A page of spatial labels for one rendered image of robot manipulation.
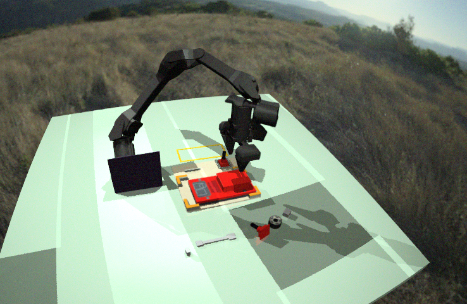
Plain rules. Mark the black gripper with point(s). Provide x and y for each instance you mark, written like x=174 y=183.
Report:
x=231 y=132

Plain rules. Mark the black toy car wheel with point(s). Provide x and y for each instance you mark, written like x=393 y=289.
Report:
x=275 y=222

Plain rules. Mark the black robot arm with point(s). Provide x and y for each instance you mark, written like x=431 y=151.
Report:
x=173 y=64

